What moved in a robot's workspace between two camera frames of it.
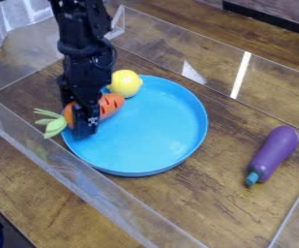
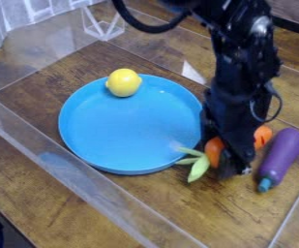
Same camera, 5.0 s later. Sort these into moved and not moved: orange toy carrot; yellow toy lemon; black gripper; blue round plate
Moved: black gripper; orange toy carrot
Not moved: yellow toy lemon; blue round plate
